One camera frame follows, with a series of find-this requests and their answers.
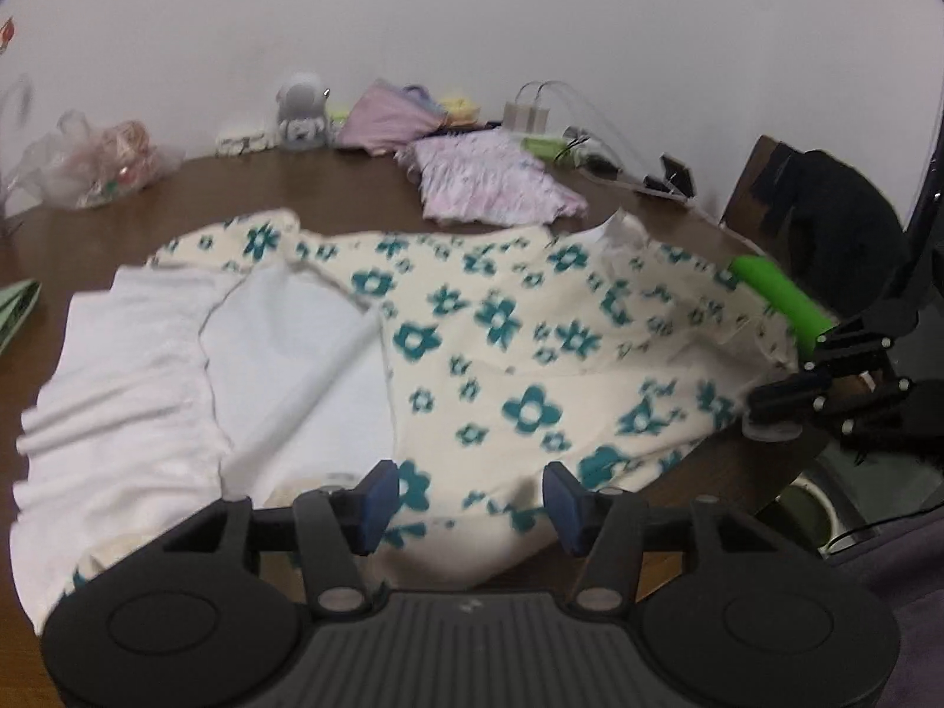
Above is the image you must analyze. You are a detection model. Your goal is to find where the bright green tube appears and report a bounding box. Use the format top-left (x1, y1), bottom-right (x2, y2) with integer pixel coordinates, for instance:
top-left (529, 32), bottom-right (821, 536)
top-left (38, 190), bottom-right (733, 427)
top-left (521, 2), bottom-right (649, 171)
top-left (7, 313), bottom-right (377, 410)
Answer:
top-left (729, 254), bottom-right (838, 355)

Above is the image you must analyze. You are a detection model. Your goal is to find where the white power strip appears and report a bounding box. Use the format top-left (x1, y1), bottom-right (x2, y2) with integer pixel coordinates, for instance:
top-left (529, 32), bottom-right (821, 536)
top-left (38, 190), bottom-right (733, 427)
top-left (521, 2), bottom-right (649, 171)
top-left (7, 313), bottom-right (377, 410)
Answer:
top-left (571, 140), bottom-right (628, 179)

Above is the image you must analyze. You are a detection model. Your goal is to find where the white robot speaker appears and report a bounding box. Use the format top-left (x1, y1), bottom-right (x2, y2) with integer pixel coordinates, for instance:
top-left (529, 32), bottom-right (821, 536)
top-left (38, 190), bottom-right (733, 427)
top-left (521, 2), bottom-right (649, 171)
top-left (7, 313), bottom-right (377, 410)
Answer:
top-left (274, 72), bottom-right (330, 152)

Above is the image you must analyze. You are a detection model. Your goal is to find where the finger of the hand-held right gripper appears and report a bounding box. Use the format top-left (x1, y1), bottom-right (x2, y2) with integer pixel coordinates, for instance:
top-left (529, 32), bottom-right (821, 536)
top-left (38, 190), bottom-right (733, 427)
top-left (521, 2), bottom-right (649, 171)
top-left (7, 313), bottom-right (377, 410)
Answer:
top-left (741, 363), bottom-right (916, 447)
top-left (802, 306), bottom-right (923, 373)

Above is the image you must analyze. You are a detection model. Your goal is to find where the white charger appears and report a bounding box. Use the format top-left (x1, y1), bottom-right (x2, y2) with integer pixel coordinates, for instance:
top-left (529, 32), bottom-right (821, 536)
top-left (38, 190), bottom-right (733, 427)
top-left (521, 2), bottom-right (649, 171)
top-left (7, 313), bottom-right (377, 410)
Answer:
top-left (503, 98), bottom-right (553, 132)

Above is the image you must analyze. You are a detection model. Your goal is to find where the wooden chair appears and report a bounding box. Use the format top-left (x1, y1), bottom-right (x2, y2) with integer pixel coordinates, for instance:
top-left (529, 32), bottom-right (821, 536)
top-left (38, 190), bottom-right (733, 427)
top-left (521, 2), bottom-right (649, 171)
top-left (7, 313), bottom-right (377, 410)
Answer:
top-left (719, 134), bottom-right (799, 267)

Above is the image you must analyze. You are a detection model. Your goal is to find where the black phone stand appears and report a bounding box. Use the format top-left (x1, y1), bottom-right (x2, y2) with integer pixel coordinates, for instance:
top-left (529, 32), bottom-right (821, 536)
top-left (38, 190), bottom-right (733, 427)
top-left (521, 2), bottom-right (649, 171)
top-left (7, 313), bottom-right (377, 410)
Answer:
top-left (643, 155), bottom-right (700, 200)

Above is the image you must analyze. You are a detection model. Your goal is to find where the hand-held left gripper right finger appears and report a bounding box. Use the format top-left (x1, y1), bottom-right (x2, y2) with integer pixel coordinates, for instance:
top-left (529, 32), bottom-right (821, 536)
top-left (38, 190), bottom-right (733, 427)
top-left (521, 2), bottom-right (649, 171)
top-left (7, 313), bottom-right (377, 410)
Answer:
top-left (540, 461), bottom-right (786, 619)

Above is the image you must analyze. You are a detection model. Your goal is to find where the clear plastic bag of snacks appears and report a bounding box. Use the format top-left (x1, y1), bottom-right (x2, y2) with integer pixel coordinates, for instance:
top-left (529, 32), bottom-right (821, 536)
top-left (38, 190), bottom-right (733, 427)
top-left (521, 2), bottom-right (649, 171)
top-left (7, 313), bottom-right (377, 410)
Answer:
top-left (4, 110), bottom-right (185, 209)

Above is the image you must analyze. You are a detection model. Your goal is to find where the green folded pouch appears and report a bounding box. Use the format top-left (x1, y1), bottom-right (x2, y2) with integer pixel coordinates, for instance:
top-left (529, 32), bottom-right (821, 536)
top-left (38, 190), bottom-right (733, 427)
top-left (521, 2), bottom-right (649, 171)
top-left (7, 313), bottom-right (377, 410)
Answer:
top-left (0, 278), bottom-right (41, 351)

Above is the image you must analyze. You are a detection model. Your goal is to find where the black garment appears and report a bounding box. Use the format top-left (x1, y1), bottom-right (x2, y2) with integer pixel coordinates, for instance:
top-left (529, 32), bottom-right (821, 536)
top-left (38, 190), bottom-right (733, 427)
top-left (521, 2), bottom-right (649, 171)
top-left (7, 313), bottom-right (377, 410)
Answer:
top-left (752, 149), bottom-right (912, 326)

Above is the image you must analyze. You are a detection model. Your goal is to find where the grey purple cloth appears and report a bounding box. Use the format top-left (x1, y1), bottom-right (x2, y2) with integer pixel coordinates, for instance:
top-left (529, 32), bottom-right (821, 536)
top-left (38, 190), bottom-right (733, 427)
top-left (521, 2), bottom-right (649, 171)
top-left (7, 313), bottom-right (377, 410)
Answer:
top-left (833, 516), bottom-right (944, 708)

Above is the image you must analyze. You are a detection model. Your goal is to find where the white plastic holder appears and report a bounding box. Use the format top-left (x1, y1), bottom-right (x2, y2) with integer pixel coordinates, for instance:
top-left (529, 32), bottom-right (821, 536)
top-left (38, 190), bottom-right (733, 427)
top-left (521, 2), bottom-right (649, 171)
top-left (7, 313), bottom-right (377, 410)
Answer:
top-left (215, 127), bottom-right (280, 156)

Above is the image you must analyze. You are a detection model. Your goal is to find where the lilac floral garment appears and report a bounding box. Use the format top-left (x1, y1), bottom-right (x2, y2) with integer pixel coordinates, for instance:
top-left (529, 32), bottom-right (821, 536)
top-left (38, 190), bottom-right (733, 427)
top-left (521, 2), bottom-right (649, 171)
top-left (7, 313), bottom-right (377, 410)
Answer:
top-left (394, 134), bottom-right (589, 228)

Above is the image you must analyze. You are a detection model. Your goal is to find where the cream teal flower garment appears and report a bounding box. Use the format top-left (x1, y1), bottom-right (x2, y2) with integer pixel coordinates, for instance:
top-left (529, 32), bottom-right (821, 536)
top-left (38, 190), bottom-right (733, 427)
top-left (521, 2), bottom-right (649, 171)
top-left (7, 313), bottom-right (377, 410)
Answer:
top-left (11, 208), bottom-right (801, 635)

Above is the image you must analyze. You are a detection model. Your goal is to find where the green bin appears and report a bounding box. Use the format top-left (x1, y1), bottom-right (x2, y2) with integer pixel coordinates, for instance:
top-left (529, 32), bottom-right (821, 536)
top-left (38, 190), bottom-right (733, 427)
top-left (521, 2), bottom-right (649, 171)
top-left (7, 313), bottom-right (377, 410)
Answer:
top-left (771, 476), bottom-right (838, 554)

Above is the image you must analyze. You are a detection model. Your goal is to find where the pink garment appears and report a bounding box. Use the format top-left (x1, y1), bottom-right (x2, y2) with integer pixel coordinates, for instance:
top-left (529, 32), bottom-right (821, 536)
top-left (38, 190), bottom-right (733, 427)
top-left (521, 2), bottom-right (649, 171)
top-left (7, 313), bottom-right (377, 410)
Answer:
top-left (335, 80), bottom-right (447, 158)

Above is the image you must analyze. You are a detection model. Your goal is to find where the green packet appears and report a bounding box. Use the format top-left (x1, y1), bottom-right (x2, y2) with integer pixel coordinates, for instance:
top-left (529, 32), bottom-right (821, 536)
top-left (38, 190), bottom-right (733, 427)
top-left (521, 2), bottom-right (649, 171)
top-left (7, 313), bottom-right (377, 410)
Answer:
top-left (522, 134), bottom-right (584, 162)

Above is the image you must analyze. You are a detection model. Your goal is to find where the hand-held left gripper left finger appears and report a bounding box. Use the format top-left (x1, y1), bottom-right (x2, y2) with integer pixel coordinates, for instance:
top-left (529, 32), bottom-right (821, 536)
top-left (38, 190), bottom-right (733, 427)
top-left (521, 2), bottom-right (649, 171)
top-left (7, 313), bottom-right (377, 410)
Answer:
top-left (158, 459), bottom-right (403, 619)

